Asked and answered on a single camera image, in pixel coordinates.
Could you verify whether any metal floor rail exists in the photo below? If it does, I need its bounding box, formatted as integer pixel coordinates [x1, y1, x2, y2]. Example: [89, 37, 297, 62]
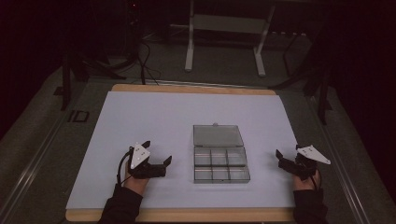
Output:
[306, 96, 373, 224]
[0, 111, 71, 224]

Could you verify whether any black floor cable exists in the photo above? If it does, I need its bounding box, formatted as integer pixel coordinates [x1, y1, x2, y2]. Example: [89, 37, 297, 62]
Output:
[136, 40, 163, 87]

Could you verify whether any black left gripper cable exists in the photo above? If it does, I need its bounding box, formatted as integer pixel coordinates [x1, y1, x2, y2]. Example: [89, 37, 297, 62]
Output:
[116, 147, 135, 188]

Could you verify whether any black tripod stand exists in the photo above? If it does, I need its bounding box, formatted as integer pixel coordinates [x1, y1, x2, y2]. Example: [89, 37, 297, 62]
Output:
[269, 31, 333, 126]
[52, 46, 127, 112]

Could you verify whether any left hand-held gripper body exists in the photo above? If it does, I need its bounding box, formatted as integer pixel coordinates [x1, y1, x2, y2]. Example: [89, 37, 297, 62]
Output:
[127, 142, 167, 180]

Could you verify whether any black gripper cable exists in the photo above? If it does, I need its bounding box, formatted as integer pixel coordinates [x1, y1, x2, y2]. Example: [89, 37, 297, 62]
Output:
[116, 147, 135, 188]
[309, 167, 322, 191]

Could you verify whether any person's right hand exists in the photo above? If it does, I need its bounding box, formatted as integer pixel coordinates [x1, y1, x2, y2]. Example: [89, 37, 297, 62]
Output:
[292, 168, 322, 191]

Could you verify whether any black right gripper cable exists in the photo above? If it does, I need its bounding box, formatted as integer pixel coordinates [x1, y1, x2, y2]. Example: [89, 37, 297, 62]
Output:
[309, 167, 322, 191]

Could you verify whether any person's left hand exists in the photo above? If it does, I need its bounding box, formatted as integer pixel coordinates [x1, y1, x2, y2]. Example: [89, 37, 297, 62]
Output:
[123, 161, 150, 197]

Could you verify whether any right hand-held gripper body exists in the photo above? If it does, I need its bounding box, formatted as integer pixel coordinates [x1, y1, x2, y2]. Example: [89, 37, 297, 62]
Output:
[293, 145, 332, 182]

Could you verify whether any white table mat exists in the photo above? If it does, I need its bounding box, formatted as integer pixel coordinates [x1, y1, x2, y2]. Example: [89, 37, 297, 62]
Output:
[65, 91, 299, 210]

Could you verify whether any clear plastic compartment box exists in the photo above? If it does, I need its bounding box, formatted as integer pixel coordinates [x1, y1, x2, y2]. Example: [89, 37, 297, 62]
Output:
[192, 122, 251, 185]

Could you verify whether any white metal stand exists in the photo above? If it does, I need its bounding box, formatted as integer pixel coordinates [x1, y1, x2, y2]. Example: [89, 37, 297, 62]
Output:
[184, 0, 276, 77]

